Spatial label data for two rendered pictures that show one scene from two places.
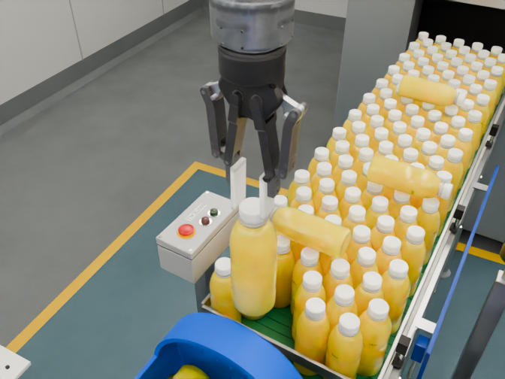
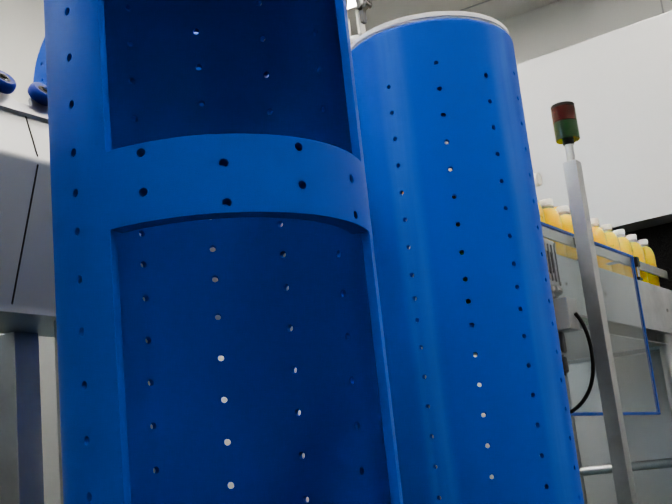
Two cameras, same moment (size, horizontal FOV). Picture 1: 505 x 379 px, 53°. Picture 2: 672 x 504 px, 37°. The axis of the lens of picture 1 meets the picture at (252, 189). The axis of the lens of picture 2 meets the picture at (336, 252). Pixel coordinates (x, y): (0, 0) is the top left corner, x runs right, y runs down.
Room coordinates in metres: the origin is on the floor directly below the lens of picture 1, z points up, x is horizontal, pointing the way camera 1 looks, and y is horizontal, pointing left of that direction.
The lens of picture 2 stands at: (-1.85, -0.03, 0.34)
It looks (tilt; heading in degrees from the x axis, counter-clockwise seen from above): 13 degrees up; 3
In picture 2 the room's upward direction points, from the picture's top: 6 degrees counter-clockwise
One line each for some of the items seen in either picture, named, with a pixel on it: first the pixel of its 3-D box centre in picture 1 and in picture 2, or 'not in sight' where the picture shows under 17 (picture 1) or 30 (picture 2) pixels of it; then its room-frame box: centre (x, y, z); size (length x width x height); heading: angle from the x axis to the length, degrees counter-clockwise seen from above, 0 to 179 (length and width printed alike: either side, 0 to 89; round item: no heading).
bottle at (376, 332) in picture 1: (370, 338); not in sight; (0.63, -0.25, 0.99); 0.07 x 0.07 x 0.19
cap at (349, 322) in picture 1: (349, 322); not in sight; (0.60, -0.19, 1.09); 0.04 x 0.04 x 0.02
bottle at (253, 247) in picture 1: (253, 260); not in sight; (0.53, 0.00, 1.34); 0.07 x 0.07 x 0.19
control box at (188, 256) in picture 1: (200, 234); not in sight; (0.88, 0.12, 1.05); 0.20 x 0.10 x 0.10; 149
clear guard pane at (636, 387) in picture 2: not in sight; (598, 324); (0.96, -0.58, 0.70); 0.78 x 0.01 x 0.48; 149
